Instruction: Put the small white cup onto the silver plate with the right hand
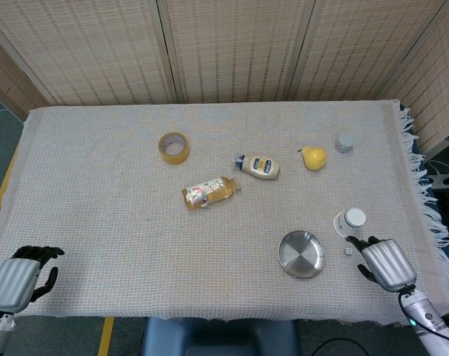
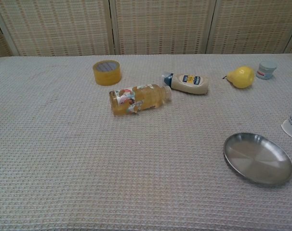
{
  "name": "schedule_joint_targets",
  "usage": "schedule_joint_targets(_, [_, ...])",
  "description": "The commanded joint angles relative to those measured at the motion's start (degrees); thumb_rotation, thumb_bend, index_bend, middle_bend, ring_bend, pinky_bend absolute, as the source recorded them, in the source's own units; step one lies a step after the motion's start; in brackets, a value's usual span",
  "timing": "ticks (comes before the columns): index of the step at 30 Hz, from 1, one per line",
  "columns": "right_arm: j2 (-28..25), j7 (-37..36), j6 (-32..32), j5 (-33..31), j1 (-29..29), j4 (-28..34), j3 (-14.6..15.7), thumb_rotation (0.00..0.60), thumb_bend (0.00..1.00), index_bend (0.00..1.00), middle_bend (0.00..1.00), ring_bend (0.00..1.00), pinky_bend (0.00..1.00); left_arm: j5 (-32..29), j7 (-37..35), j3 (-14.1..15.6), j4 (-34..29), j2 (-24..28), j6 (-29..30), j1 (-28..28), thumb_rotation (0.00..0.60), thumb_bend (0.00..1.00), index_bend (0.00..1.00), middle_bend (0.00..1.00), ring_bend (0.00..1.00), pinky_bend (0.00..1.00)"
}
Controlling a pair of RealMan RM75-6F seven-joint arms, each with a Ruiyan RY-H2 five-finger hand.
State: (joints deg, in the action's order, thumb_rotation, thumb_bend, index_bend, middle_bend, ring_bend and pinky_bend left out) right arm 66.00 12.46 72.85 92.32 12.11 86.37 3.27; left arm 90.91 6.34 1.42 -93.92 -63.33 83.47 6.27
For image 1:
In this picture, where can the yellow pear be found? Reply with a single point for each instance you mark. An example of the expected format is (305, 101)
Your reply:
(315, 158)

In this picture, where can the woven bamboo screen panel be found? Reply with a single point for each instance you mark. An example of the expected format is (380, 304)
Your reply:
(365, 48)
(235, 48)
(91, 48)
(6, 81)
(435, 74)

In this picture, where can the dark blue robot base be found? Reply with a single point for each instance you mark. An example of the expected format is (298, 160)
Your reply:
(217, 337)

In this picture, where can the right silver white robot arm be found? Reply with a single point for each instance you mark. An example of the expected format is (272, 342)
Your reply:
(426, 313)

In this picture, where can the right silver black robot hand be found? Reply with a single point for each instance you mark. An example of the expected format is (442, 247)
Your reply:
(389, 265)

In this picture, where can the white bottle with white cap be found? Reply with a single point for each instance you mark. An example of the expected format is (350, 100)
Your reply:
(354, 217)

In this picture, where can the grey metal stand foot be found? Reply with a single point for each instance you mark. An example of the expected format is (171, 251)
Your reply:
(442, 181)

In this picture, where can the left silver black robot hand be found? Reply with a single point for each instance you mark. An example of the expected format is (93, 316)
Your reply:
(13, 282)

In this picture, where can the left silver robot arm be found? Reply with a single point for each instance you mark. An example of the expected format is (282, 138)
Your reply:
(0, 332)

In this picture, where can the beige woven fringed tablecloth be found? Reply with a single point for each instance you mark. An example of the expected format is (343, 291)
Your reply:
(117, 222)

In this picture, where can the clear yellowish tape roll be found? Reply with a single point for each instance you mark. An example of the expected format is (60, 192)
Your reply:
(176, 157)

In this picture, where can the yellow juice bottle with label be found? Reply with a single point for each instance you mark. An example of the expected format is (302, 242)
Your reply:
(209, 193)

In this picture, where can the mayonnaise squeeze bottle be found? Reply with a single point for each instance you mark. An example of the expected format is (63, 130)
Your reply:
(261, 167)

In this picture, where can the round silver metal plate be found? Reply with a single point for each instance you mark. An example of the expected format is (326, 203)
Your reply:
(301, 255)

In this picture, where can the small grey lidded jar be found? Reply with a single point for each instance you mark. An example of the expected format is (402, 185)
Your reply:
(345, 141)

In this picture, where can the small white die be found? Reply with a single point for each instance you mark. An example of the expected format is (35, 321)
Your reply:
(347, 252)

